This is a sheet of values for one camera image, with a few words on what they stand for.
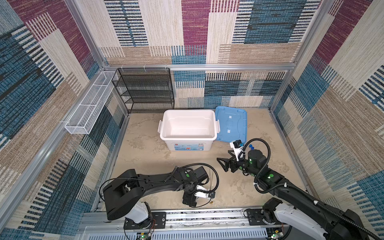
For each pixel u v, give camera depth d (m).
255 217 0.73
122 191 0.48
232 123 1.11
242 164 0.67
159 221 0.74
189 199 0.70
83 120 0.92
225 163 0.70
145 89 1.08
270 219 0.65
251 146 0.81
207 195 0.70
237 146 0.67
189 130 1.10
